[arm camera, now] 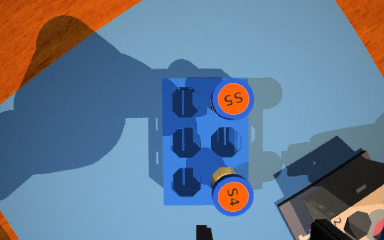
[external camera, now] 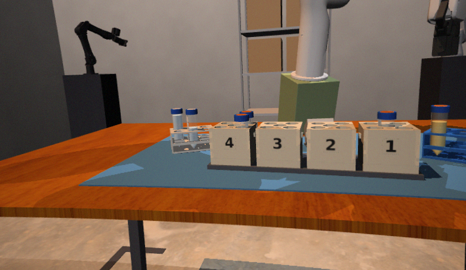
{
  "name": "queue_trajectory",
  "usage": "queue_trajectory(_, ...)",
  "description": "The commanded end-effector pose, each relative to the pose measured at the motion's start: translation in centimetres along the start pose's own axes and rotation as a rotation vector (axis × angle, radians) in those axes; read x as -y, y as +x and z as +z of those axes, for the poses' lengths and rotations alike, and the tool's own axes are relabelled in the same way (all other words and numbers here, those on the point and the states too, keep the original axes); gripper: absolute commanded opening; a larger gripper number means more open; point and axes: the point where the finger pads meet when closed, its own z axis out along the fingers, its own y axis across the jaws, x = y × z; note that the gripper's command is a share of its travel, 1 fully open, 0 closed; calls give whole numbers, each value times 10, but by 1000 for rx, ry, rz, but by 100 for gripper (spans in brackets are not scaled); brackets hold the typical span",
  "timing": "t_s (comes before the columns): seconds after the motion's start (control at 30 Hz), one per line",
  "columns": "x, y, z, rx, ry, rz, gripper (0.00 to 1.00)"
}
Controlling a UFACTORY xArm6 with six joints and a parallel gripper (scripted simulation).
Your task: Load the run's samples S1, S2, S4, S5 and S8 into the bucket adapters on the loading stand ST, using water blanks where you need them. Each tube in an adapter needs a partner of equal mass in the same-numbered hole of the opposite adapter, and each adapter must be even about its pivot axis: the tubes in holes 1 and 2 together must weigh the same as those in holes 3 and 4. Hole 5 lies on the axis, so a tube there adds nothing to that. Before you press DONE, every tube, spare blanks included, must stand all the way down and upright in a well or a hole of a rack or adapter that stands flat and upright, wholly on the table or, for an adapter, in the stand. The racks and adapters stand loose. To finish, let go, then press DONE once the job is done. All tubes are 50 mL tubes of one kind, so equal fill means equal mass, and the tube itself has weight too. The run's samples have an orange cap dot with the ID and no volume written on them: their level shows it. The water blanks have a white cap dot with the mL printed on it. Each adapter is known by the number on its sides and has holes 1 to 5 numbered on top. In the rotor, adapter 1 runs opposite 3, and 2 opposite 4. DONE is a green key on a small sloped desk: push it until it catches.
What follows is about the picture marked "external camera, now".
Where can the blue tube rack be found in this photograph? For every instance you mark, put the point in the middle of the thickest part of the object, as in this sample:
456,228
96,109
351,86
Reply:
454,151

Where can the conical tube with pink liquid and blue cap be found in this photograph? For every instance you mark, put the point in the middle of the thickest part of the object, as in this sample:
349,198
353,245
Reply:
386,118

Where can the light blue bench mat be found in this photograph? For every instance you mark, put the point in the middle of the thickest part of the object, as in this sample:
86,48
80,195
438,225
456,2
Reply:
156,166

